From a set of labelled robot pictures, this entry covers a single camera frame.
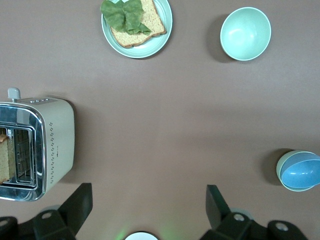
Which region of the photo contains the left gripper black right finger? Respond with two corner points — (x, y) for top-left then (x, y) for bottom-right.
(199, 184), (254, 240)

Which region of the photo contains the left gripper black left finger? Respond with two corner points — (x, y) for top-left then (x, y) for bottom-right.
(32, 182), (94, 240)

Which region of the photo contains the pale green bowl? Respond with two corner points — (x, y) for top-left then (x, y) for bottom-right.
(219, 6), (272, 62)
(276, 149), (320, 193)

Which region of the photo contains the blue bowl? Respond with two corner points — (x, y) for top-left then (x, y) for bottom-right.
(280, 152), (320, 189)

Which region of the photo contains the silver beige toaster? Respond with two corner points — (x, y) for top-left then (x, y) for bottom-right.
(0, 87), (76, 202)

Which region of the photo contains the brown toast slice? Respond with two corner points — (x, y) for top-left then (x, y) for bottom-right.
(0, 133), (16, 186)

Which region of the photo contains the pale green plate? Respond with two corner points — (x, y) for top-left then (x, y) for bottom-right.
(100, 0), (174, 59)

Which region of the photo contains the brown bread slice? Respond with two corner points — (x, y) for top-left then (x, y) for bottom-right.
(109, 0), (168, 49)

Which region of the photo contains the green lettuce leaf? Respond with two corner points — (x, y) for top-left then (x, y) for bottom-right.
(100, 0), (153, 36)

